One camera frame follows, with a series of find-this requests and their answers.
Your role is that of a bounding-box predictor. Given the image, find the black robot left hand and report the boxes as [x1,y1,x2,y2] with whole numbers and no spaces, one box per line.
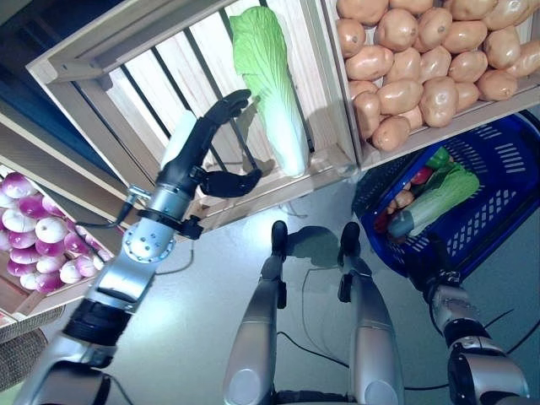
[154,89,263,199]

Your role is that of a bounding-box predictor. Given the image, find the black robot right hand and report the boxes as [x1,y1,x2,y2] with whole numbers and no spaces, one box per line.
[411,234,463,303]

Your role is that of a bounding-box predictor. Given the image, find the napa cabbage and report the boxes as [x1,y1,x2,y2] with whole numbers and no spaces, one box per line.
[229,5,312,177]
[386,162,481,238]

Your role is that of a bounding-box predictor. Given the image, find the blue plastic shopping basket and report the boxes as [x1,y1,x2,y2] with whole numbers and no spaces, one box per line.
[352,111,540,278]

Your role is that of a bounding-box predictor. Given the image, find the woven wicker basket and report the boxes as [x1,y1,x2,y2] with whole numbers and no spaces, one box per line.
[0,304,68,393]

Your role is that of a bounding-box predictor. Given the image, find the red tomato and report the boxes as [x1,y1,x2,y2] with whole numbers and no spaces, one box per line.
[411,167,435,186]

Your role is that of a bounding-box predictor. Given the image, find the wooden cabbage crate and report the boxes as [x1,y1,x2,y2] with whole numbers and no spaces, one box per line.
[24,0,363,232]

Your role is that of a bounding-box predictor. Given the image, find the green bell pepper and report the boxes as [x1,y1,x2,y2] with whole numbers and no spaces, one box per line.
[425,147,451,169]

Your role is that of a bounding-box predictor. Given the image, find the silver robot right leg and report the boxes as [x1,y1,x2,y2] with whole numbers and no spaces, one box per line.
[338,221,407,405]

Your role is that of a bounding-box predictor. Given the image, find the wooden produce crates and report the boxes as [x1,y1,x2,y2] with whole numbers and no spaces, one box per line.
[0,0,203,237]

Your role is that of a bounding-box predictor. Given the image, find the wooden potato crate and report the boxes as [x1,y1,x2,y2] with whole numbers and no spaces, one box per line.
[321,0,540,172]

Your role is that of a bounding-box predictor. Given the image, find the purple white onion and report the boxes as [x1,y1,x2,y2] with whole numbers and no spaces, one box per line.
[35,254,68,274]
[6,261,37,278]
[41,196,68,219]
[34,217,68,245]
[75,255,100,278]
[7,229,39,250]
[62,232,90,255]
[35,273,64,294]
[1,209,37,233]
[58,261,84,284]
[17,194,50,219]
[8,246,42,265]
[1,171,38,200]

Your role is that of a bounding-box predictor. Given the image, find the black robot waist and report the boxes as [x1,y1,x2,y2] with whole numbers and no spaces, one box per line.
[273,390,354,405]

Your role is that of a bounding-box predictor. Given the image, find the wooden onion crate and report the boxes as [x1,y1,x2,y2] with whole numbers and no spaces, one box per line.
[0,162,130,327]

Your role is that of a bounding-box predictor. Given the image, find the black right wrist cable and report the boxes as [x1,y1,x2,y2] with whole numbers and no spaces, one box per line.
[482,309,540,356]

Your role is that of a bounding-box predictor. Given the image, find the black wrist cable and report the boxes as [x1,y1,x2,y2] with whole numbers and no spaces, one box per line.
[482,309,540,356]
[74,196,143,231]

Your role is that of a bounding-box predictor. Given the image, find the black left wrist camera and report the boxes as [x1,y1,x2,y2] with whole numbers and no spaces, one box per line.
[179,213,204,241]

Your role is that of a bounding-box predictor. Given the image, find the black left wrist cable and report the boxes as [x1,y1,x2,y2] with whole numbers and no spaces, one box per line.
[74,196,143,231]

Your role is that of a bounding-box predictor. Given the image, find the black floor cable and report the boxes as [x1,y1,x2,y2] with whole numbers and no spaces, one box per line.
[274,330,352,369]

